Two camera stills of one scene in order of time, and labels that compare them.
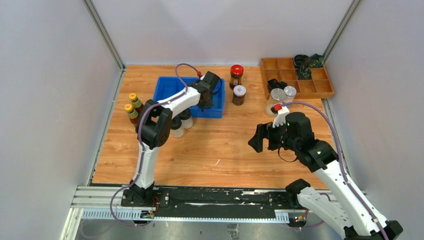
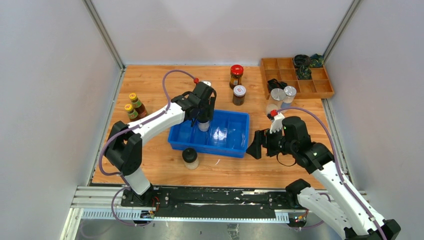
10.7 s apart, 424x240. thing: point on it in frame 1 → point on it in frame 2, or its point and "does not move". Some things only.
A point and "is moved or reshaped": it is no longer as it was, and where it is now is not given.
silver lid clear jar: [277, 96] does not move
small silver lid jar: [290, 92] does not move
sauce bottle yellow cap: [132, 114] does not move
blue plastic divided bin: [166, 87] → [228, 135]
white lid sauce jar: [239, 95] does not move
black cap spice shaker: [177, 129] → [203, 127]
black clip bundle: [273, 83] does not move
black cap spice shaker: [186, 119] is moved or reshaped
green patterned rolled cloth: [304, 72] does not move
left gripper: [209, 104] → [207, 114]
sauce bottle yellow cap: [136, 104] does not move
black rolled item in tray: [301, 60] does not move
